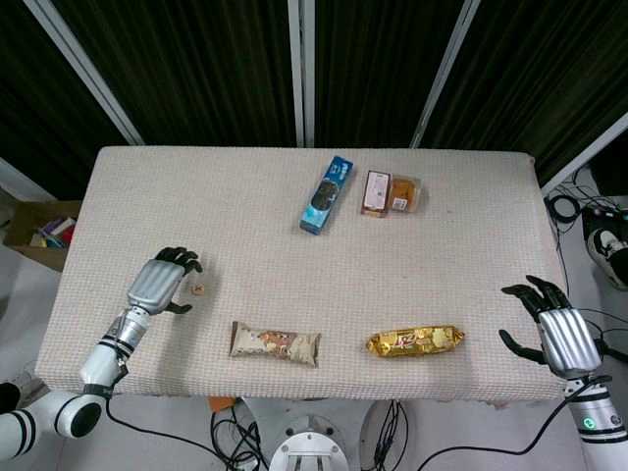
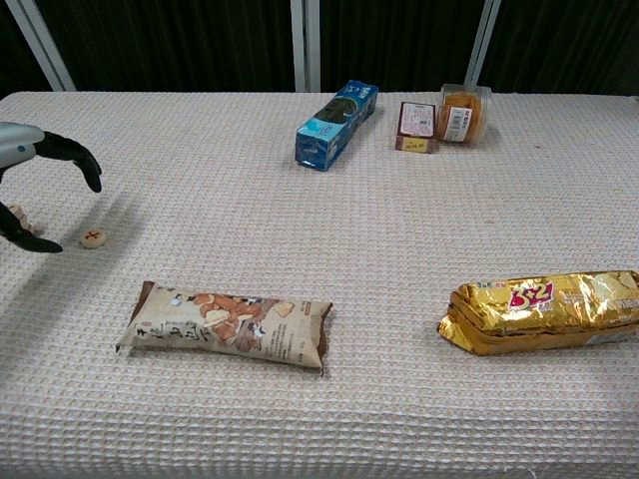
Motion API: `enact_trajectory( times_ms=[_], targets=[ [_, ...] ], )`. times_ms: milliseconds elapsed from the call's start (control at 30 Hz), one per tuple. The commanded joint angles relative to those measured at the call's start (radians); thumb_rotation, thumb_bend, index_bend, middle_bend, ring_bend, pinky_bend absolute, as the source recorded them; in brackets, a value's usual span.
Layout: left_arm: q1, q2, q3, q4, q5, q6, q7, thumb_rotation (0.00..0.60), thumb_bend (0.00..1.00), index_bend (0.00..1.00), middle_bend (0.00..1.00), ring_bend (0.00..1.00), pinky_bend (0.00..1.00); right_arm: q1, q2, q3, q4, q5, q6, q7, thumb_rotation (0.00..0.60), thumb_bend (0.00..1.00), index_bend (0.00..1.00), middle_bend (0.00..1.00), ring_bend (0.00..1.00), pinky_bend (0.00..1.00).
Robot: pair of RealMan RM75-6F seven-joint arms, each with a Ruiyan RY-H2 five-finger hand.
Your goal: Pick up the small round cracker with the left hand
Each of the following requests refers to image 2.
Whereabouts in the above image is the beige biscuit snack bag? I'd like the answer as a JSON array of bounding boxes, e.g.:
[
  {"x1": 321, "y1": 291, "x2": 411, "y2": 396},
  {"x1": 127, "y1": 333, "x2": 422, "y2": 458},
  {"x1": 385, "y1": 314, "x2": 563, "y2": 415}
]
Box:
[{"x1": 115, "y1": 280, "x2": 334, "y2": 376}]

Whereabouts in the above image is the slanted grey metal frame post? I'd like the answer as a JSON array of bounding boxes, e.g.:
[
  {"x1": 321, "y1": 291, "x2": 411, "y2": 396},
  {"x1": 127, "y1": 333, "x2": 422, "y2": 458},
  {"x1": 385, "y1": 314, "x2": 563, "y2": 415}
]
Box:
[{"x1": 4, "y1": 0, "x2": 77, "y2": 93}]

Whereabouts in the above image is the beige waffle-weave tablecloth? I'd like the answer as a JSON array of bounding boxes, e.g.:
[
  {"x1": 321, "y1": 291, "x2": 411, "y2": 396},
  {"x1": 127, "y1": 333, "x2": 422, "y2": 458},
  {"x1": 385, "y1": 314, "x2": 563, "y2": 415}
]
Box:
[{"x1": 0, "y1": 91, "x2": 639, "y2": 479}]

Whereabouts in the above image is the small maroon carton box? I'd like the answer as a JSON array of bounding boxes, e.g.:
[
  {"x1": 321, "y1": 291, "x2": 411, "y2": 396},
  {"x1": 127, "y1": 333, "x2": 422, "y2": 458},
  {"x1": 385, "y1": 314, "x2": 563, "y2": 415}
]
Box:
[{"x1": 394, "y1": 101, "x2": 439, "y2": 154}]

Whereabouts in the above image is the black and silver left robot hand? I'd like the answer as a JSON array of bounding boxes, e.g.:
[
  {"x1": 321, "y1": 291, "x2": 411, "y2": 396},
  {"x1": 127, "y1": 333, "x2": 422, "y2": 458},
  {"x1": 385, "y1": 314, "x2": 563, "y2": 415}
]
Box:
[{"x1": 0, "y1": 122, "x2": 104, "y2": 253}]

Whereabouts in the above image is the blue cookie box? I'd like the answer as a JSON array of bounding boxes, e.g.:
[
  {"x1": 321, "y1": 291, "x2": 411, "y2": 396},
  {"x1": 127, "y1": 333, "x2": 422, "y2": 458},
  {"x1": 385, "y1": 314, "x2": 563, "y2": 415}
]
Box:
[{"x1": 295, "y1": 78, "x2": 379, "y2": 173}]

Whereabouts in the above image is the thin leaning grey frame post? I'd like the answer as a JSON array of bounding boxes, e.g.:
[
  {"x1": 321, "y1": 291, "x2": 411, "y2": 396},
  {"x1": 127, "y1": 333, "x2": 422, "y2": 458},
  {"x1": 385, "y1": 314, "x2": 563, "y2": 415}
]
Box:
[{"x1": 463, "y1": 0, "x2": 502, "y2": 88}]

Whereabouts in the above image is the clear jar with orange snacks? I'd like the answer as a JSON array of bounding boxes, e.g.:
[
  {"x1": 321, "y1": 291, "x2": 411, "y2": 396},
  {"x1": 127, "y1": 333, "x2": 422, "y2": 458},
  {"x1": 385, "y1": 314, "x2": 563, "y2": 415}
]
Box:
[{"x1": 436, "y1": 83, "x2": 493, "y2": 146}]

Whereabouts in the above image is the upright grey metal frame post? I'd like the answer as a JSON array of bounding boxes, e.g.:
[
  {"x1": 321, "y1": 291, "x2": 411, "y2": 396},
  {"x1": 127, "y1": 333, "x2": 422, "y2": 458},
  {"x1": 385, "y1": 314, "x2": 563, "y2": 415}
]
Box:
[{"x1": 290, "y1": 0, "x2": 321, "y2": 94}]

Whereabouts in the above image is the black background curtain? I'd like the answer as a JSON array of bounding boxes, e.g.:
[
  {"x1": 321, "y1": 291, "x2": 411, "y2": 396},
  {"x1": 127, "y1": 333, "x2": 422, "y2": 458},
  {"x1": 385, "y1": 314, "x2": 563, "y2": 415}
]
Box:
[{"x1": 0, "y1": 0, "x2": 639, "y2": 97}]

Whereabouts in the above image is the gold foil snack bag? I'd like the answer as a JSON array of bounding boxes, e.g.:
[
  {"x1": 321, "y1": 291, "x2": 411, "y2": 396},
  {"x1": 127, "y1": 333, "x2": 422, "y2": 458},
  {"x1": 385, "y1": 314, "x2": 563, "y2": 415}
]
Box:
[{"x1": 437, "y1": 269, "x2": 639, "y2": 356}]

